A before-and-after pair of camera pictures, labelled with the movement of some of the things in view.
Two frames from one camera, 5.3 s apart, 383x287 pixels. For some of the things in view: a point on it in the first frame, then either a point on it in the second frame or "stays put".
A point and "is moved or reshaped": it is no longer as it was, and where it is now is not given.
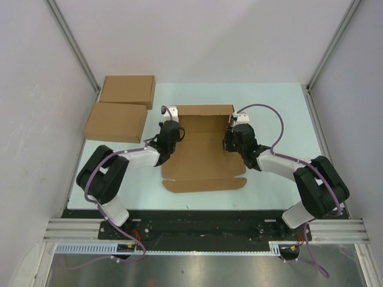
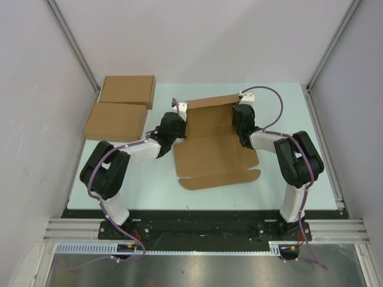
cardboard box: x=118 y=122 stays put
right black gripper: x=226 y=142 -> x=234 y=121
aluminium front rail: x=88 y=230 stays put
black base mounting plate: x=247 y=225 stays put
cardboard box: x=199 y=162 is moved or reshaped
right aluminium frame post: x=338 y=34 stays put
